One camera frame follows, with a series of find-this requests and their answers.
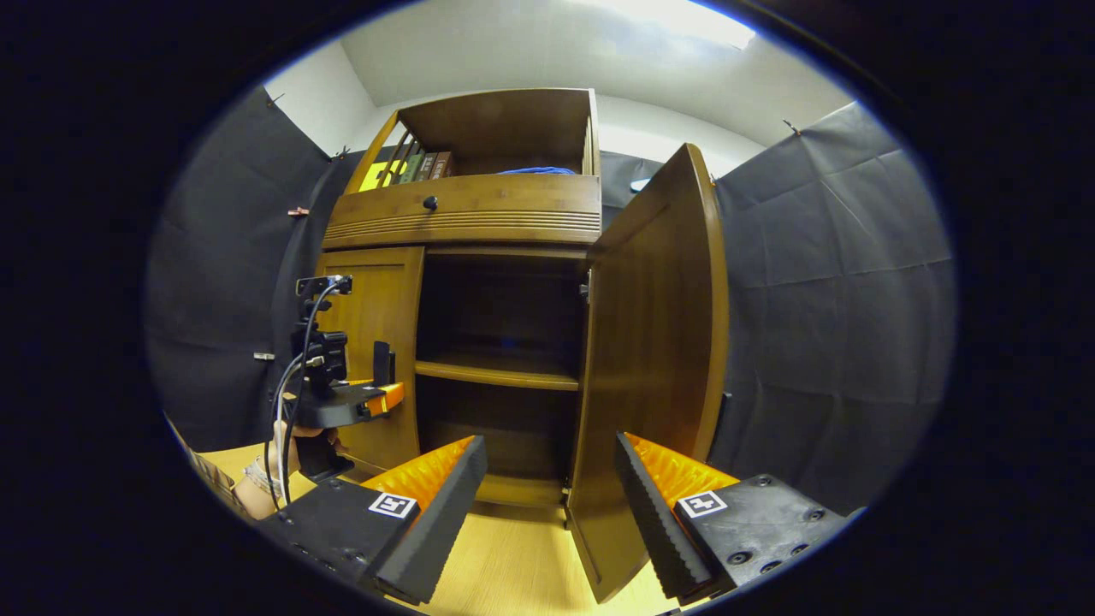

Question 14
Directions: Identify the black backdrop cloth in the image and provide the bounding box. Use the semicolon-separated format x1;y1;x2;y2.
145;86;956;514

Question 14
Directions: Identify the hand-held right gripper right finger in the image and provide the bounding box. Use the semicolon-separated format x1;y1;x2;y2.
613;432;867;606

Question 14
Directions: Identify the wooden double-door shoe cabinet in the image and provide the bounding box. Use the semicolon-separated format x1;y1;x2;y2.
315;88;730;604

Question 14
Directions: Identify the wooden drawer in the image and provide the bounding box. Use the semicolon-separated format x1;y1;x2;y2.
323;174;602;251

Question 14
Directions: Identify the white bracelet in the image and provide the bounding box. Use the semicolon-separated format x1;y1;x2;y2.
244;458;283;499

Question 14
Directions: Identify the wooden cabinet shelf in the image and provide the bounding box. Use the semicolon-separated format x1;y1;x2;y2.
415;359;583;392

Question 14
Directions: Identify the wooden shoe cabinet door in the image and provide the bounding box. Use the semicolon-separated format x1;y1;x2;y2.
315;246;426;476
565;143;730;604

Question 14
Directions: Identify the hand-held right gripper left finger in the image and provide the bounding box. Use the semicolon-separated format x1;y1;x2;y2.
255;436;488;607

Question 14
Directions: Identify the black cable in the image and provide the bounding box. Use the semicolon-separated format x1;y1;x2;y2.
278;275;345;506

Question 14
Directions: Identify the white cable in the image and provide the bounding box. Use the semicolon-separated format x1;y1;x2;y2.
261;352;326;501

